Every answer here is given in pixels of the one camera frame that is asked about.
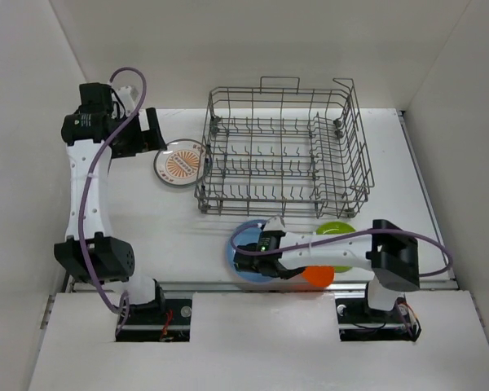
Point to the white plate brown floral pattern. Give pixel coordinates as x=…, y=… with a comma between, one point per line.
x=184, y=163

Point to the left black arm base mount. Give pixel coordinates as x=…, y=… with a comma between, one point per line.
x=168, y=323

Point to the pink plate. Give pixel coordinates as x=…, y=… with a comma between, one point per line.
x=273, y=285

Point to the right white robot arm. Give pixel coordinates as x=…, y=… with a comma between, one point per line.
x=384, y=249

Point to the blue plate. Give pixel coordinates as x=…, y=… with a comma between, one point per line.
x=247, y=235

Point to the small green plate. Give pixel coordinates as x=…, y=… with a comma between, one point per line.
x=336, y=228

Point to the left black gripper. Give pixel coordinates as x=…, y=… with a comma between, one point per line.
x=144, y=141

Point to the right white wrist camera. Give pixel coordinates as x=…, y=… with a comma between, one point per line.
x=274, y=224

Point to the small orange plate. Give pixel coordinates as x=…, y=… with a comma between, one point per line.
x=319, y=276

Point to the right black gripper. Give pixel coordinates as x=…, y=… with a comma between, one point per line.
x=292, y=270

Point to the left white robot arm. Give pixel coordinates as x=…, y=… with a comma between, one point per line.
x=90, y=252

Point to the grey wire dish rack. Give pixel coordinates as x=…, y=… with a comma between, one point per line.
x=280, y=148

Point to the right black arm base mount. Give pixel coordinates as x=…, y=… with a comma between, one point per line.
x=359, y=323

